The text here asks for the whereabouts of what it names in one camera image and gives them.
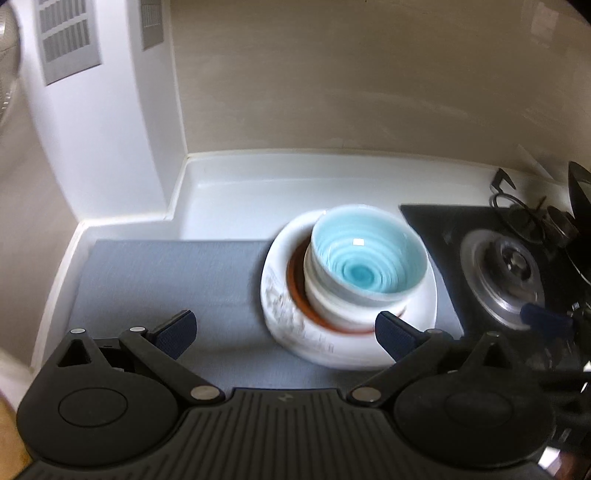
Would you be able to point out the beige bowl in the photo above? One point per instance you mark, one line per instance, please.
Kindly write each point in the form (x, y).
(332, 305)

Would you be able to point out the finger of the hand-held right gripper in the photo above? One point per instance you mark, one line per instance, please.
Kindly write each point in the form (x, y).
(545, 316)

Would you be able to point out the large metal vent grille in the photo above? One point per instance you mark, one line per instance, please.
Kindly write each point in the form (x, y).
(69, 41)

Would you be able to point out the small metal vent grille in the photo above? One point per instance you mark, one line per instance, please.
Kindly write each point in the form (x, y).
(151, 25)

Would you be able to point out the black glass gas stove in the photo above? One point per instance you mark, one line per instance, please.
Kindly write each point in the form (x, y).
(434, 226)

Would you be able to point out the silver stove burner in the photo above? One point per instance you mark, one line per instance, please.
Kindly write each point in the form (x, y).
(503, 263)

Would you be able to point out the black iron pan support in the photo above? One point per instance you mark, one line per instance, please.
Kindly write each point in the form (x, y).
(501, 182)

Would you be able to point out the grey mat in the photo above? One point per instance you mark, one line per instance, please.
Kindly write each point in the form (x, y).
(161, 277)

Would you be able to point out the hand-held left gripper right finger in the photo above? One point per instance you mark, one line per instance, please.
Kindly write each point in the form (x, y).
(392, 333)

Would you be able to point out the white floral plate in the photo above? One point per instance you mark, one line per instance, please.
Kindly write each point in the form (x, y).
(341, 364)
(277, 261)

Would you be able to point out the reddish brown round plate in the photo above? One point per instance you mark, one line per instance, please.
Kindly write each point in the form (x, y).
(295, 282)

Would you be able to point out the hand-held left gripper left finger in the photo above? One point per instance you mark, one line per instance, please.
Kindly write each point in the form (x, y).
(178, 333)

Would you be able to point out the blue glazed bowl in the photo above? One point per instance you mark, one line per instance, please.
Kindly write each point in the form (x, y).
(364, 263)

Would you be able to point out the wooden board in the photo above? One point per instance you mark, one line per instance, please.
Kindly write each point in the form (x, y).
(11, 443)

